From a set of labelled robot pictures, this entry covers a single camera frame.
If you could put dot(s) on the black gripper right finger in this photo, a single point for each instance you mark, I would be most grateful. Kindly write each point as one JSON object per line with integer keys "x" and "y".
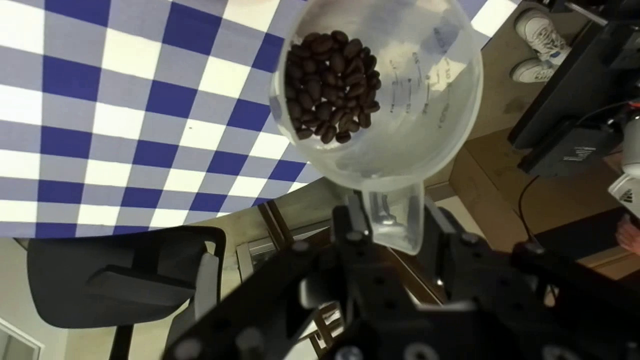
{"x": 506, "y": 286}

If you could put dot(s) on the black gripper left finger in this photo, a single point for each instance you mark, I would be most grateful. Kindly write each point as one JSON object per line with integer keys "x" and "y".
{"x": 313, "y": 292}

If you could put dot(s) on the clear plastic measuring jug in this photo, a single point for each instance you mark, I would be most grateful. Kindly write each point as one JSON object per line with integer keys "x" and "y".
{"x": 426, "y": 113}

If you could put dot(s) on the coffee beans of jug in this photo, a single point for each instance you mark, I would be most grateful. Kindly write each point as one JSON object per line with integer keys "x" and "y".
{"x": 333, "y": 87}

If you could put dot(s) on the black office chair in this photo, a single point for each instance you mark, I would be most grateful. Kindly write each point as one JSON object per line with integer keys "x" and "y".
{"x": 101, "y": 281}

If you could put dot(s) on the black robot cart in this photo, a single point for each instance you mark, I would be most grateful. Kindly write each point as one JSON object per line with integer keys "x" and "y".
{"x": 586, "y": 73}

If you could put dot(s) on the blue white checkered tablecloth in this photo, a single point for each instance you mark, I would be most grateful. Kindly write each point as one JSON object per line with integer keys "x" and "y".
{"x": 112, "y": 120}

